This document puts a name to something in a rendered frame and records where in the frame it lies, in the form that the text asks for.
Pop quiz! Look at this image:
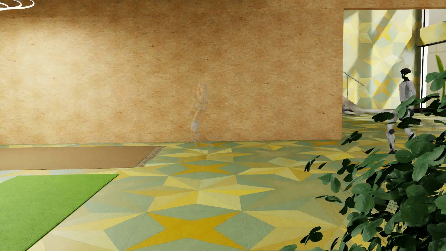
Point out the white humanoid robot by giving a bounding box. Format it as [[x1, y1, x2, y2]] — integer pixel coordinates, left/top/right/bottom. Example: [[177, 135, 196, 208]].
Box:
[[385, 68, 419, 155]]

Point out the green rug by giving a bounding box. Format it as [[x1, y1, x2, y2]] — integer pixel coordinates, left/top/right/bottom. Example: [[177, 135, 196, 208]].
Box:
[[0, 173, 120, 251]]

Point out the green leafy plant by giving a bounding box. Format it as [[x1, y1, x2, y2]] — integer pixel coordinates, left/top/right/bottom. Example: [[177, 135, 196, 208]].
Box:
[[279, 55, 446, 251]]

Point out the brown woven rug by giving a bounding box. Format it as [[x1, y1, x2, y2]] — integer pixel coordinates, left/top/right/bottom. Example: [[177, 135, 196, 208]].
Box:
[[0, 146, 166, 171]]

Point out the white ring ceiling lamp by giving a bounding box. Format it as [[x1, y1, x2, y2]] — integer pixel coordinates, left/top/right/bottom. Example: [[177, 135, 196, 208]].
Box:
[[0, 0, 35, 11]]

